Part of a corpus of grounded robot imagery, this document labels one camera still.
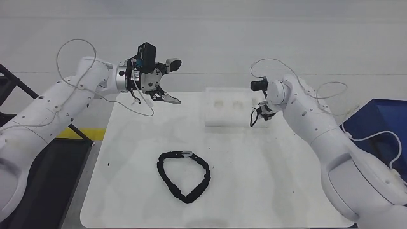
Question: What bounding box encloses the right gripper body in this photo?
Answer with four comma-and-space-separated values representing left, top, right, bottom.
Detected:
256, 100, 277, 121

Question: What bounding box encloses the black chain lock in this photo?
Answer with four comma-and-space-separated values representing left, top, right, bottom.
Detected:
156, 150, 212, 205

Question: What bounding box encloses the white foam tray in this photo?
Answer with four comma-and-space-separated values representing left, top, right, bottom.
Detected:
203, 87, 272, 129

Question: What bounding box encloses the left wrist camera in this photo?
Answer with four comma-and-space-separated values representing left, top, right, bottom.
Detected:
135, 41, 157, 74

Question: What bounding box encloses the thin white cable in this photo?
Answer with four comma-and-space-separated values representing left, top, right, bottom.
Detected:
340, 122, 407, 186
249, 57, 349, 109
0, 39, 98, 134
93, 79, 156, 118

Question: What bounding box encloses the black cable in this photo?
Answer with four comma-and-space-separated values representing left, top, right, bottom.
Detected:
249, 107, 259, 128

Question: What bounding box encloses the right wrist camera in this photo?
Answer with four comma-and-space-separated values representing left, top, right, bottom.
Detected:
250, 76, 269, 98

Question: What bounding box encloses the blue plastic bin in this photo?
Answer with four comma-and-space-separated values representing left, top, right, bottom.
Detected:
341, 98, 407, 184

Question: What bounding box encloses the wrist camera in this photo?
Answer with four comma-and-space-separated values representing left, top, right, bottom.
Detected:
135, 41, 157, 74
250, 76, 269, 98

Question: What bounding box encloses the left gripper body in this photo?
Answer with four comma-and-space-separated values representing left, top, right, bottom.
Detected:
115, 57, 163, 95

